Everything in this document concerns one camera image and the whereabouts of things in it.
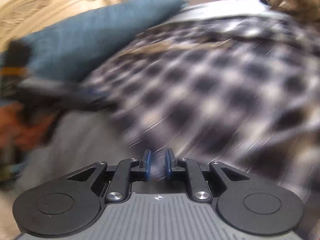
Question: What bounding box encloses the person's left hand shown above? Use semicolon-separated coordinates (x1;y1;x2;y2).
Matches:
1;103;59;151

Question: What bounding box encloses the blue pillow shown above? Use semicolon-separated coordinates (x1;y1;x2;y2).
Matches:
1;0;189;82

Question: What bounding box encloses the dark plaid shirt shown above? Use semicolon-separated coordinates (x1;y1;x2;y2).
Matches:
82;16;320;203

